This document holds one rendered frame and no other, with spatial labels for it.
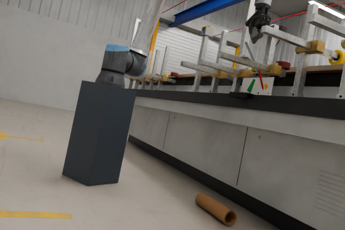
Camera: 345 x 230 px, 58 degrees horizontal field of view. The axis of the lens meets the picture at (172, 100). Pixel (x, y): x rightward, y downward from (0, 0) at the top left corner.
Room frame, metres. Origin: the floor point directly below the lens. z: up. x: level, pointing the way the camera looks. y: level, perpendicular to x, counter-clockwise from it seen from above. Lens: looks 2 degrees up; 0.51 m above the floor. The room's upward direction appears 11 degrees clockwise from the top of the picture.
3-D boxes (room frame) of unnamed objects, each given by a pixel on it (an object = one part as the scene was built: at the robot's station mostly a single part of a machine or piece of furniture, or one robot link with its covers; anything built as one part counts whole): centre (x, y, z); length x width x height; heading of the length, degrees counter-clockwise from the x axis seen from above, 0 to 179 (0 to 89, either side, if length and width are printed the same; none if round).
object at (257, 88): (1.73, -0.44, 0.75); 0.26 x 0.01 x 0.10; 25
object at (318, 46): (1.47, -0.59, 0.95); 0.14 x 0.06 x 0.05; 25
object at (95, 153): (1.99, 0.41, 0.30); 0.25 x 0.25 x 0.60; 56
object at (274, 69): (1.70, -0.49, 0.85); 0.14 x 0.06 x 0.05; 25
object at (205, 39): (2.41, -0.16, 0.93); 0.05 x 0.05 x 0.45; 25
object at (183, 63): (2.10, -0.21, 0.84); 0.44 x 0.03 x 0.04; 115
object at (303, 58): (1.49, -0.58, 0.93); 0.04 x 0.04 x 0.48; 25
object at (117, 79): (1.99, 0.41, 0.65); 0.19 x 0.19 x 0.10
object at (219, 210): (1.75, -0.35, 0.04); 0.30 x 0.08 x 0.08; 25
